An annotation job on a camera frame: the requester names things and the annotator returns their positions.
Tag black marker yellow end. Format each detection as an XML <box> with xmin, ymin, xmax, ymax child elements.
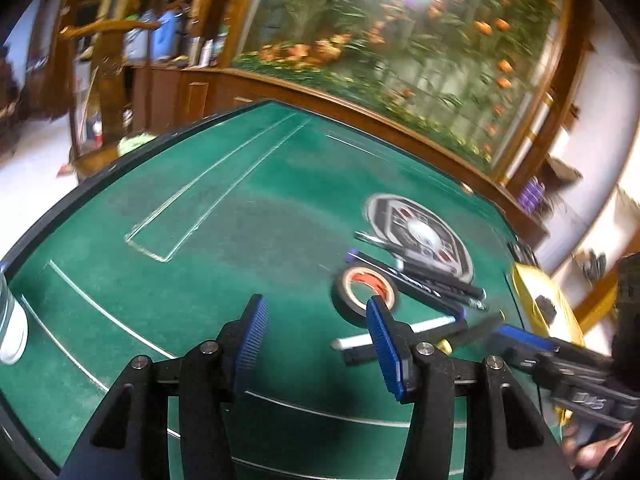
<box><xmin>435</xmin><ymin>311</ymin><xmax>506</xmax><ymax>356</ymax></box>

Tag black electrical tape roll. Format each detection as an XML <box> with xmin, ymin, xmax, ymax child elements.
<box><xmin>331</xmin><ymin>263</ymin><xmax>400</xmax><ymax>327</ymax></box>

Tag black marker purple ends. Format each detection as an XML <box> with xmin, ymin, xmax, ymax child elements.
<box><xmin>345</xmin><ymin>249</ymin><xmax>466</xmax><ymax>320</ymax></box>

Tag black fineliner pen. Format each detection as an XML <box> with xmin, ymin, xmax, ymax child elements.
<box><xmin>425</xmin><ymin>281</ymin><xmax>488</xmax><ymax>311</ymax></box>

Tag black marker white cap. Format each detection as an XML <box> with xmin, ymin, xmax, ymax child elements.
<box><xmin>396</xmin><ymin>260</ymin><xmax>486</xmax><ymax>300</ymax></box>

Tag black tape dispenser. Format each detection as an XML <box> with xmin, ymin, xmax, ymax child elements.
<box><xmin>535</xmin><ymin>295</ymin><xmax>556</xmax><ymax>326</ymax></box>

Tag clear gel pen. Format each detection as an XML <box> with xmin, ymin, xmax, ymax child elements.
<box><xmin>354</xmin><ymin>231</ymin><xmax>407</xmax><ymax>258</ymax></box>

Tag person right hand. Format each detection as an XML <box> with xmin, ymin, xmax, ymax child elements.
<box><xmin>561</xmin><ymin>420</ymin><xmax>634</xmax><ymax>469</ymax></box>

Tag black marker under pile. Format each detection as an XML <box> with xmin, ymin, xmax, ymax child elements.
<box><xmin>331</xmin><ymin>314</ymin><xmax>469</xmax><ymax>366</ymax></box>

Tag round table centre panel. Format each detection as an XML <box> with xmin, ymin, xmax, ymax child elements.
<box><xmin>363</xmin><ymin>193</ymin><xmax>474</xmax><ymax>283</ymax></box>

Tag yellow foam storage box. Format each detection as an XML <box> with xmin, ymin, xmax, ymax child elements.
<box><xmin>508</xmin><ymin>261</ymin><xmax>586</xmax><ymax>426</ymax></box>

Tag purple bottles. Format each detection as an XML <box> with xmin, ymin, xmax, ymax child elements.
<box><xmin>518</xmin><ymin>177</ymin><xmax>544</xmax><ymax>214</ymax></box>

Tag white cup at edge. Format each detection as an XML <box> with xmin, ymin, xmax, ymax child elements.
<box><xmin>0</xmin><ymin>274</ymin><xmax>28</xmax><ymax>365</ymax></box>

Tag flower glass partition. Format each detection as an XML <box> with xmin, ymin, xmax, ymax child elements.
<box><xmin>232</xmin><ymin>0</ymin><xmax>563</xmax><ymax>172</ymax></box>

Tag blue thermos jug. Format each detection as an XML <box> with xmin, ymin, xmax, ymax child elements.
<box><xmin>151</xmin><ymin>10</ymin><xmax>181</xmax><ymax>61</ymax></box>

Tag wooden chair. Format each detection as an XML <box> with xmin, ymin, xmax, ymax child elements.
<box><xmin>60</xmin><ymin>20</ymin><xmax>160</xmax><ymax>181</ymax></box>

